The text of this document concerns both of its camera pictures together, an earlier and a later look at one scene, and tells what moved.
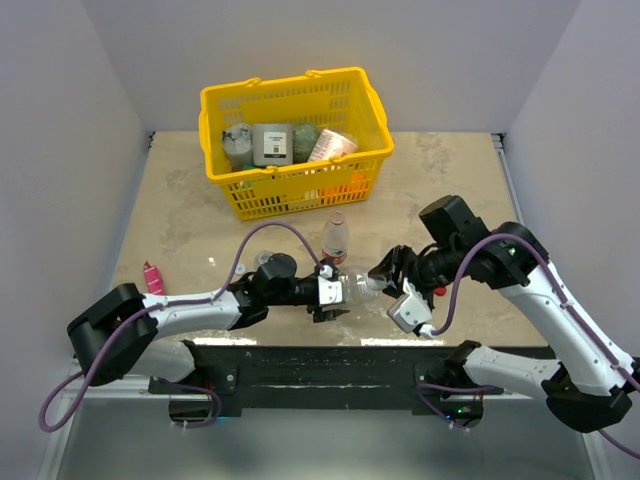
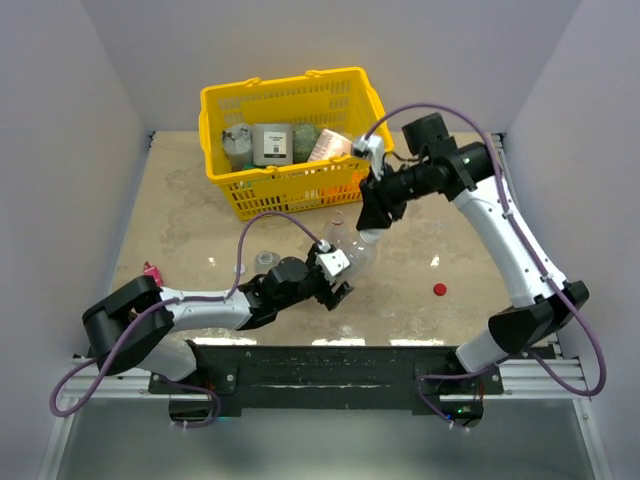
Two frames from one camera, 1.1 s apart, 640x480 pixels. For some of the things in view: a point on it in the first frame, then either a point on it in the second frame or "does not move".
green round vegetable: (304, 137) does not move
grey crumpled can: (238, 143) does not move
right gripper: (398, 258) -> (373, 216)
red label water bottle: (335, 238) does not move
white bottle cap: (376, 284) -> (371, 236)
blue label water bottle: (261, 258) does not move
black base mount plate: (331, 380) does not move
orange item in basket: (359, 188) does not move
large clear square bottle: (356, 288) -> (360, 248)
